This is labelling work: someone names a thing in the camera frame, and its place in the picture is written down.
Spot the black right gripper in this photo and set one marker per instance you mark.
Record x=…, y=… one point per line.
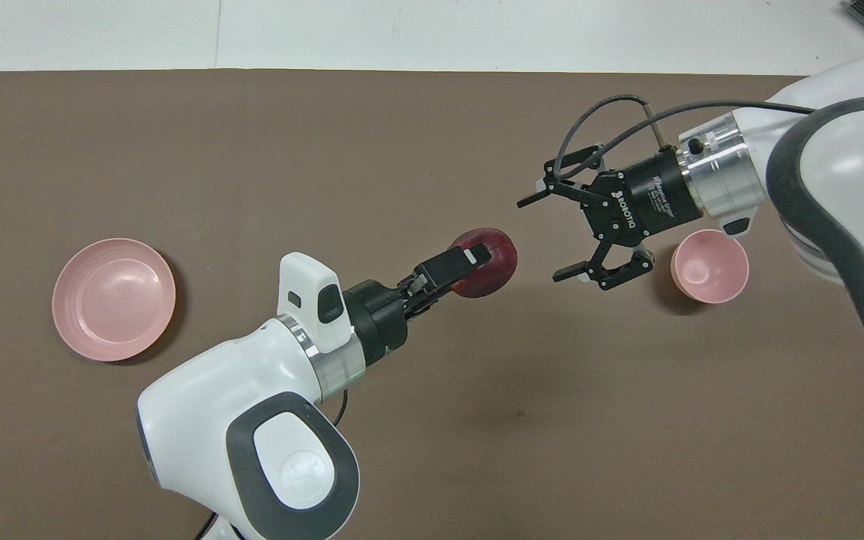
x=642, y=199

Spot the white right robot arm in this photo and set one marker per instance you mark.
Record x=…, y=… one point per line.
x=852, y=165

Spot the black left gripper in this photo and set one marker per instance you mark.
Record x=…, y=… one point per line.
x=379, y=322

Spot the pink plate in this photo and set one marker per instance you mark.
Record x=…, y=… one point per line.
x=113, y=300

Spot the pink bowl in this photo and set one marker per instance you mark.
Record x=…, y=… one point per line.
x=709, y=271

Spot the brown table mat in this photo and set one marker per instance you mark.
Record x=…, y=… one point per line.
x=102, y=150

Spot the dark red apple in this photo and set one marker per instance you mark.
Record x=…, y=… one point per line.
x=496, y=262

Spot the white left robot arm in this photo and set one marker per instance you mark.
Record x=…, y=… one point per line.
x=207, y=405

